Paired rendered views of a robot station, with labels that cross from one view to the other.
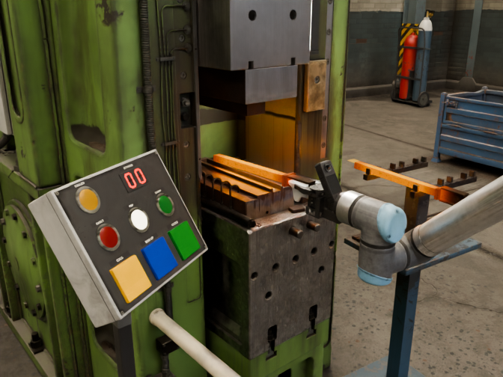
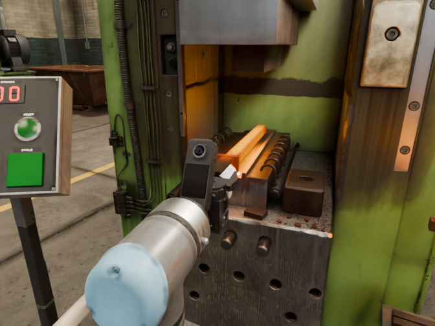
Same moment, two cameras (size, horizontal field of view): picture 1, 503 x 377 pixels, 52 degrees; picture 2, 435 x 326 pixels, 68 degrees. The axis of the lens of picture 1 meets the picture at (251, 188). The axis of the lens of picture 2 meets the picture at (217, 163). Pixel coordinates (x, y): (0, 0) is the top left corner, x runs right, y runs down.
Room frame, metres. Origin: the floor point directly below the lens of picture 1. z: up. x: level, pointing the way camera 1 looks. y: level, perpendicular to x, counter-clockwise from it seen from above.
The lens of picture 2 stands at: (1.12, -0.64, 1.27)
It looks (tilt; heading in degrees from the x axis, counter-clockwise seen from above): 20 degrees down; 58
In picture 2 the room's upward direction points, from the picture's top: straight up
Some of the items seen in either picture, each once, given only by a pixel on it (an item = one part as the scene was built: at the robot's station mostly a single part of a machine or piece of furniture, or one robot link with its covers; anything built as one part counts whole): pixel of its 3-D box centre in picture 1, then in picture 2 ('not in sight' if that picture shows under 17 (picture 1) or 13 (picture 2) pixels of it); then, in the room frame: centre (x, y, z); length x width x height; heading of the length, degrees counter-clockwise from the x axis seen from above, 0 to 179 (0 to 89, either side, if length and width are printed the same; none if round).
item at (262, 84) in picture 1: (227, 76); (250, 25); (1.65, 0.07, 1.32); 0.42 x 0.20 x 0.10; 40
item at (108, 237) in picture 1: (108, 237); not in sight; (0.94, 0.29, 1.09); 0.05 x 0.03 x 0.04; 130
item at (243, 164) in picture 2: (235, 173); (254, 148); (1.67, 0.06, 0.99); 0.42 x 0.05 x 0.01; 40
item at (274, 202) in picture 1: (229, 184); (246, 159); (1.65, 0.07, 0.96); 0.42 x 0.20 x 0.09; 40
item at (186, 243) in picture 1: (183, 240); (26, 169); (1.11, 0.16, 1.01); 0.07 x 0.05 x 0.07; 155
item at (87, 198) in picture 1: (87, 200); not in sight; (0.96, 0.33, 1.16); 0.05 x 0.03 x 0.04; 130
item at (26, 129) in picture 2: (165, 204); (28, 129); (1.12, 0.20, 1.09); 0.05 x 0.03 x 0.04; 130
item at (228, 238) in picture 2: (296, 233); (228, 240); (1.45, -0.14, 0.87); 0.04 x 0.03 x 0.03; 40
